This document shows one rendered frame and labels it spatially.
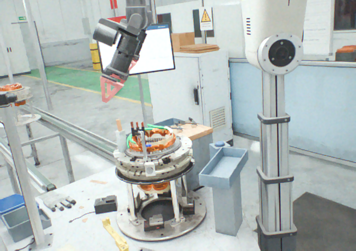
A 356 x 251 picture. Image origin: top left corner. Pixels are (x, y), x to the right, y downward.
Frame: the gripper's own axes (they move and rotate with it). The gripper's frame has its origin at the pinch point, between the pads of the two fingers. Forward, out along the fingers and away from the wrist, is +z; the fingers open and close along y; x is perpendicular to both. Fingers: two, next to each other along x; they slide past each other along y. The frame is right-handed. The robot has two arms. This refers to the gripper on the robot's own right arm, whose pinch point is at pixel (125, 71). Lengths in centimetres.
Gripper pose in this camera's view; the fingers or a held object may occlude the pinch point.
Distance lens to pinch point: 151.6
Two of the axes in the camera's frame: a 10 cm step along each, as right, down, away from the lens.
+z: -4.0, 8.8, 2.4
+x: 9.1, 3.7, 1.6
